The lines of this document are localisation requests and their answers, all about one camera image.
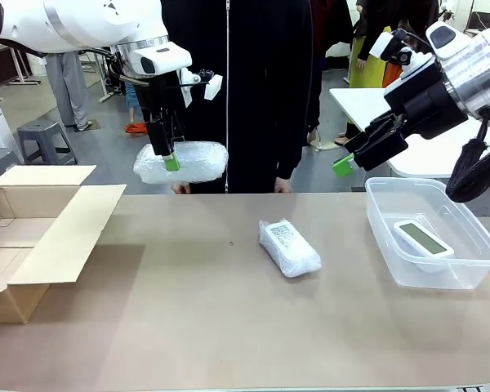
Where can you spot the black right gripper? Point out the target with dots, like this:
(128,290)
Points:
(428,106)

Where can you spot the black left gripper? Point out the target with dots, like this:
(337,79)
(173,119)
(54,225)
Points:
(159,98)

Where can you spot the bubble-wrapped clock plain white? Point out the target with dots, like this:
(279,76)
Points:
(200,161)

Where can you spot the unwrapped white digital clock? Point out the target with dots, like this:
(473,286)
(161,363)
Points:
(422,241)

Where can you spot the bubble-wrapped clock with printed label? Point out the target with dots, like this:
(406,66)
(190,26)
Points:
(294,261)

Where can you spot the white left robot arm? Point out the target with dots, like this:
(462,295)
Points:
(65,20)

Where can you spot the person's left forearm black sleeve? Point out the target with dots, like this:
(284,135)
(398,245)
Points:
(294,155)

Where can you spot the person's right hand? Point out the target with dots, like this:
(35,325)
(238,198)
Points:
(180,188)

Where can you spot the person's left hand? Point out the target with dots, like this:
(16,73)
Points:
(282,185)

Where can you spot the background person blue clothes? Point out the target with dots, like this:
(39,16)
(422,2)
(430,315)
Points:
(132,98)

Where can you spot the background person orange garment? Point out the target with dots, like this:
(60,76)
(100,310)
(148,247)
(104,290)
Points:
(392,75)

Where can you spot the background person yellow skirt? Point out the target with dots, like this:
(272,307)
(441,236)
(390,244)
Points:
(371,69)

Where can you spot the background table white legs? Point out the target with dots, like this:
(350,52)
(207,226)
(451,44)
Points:
(105,97)

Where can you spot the person's torso black zip jacket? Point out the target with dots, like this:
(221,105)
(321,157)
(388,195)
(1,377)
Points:
(249,81)

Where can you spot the background person grey trousers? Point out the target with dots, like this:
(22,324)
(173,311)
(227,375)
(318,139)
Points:
(67,90)

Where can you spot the background person dark clothes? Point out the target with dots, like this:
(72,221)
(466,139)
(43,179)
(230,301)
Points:
(330,24)

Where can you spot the grey plastic stool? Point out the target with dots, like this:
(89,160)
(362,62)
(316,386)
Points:
(41,130)

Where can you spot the open cardboard box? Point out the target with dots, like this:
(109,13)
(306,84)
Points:
(65,237)

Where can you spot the black background chair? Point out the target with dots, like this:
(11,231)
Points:
(479,20)

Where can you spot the clear plastic container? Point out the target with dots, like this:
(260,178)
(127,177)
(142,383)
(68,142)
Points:
(473,269)

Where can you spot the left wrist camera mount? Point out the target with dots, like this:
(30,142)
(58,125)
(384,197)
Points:
(186,92)

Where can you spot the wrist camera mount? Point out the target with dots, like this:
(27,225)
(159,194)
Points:
(186,92)
(416,63)

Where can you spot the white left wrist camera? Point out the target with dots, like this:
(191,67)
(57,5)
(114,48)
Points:
(213,86)

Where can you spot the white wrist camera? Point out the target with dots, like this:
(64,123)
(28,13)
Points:
(213,86)
(379,44)

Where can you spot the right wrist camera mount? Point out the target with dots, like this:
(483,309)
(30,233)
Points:
(416,63)

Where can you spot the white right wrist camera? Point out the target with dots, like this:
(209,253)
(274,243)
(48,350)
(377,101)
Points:
(379,44)

